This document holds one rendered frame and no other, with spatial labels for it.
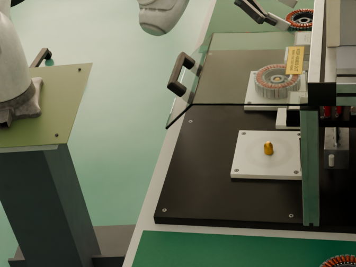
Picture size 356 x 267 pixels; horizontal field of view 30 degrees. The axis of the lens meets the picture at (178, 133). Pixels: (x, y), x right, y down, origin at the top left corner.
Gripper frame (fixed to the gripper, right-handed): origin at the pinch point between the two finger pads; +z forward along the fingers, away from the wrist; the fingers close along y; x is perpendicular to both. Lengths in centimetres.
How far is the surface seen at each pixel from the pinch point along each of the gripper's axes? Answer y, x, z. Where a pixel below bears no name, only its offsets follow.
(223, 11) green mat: 9.1, 14.9, -16.7
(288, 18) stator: -1.1, 0.8, 0.5
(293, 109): -61, -17, 4
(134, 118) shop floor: 46, 108, -29
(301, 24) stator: -4.3, -1.4, 4.0
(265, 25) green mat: 1.0, 7.5, -4.0
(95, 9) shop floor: 144, 138, -81
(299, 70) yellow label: -69, -31, -1
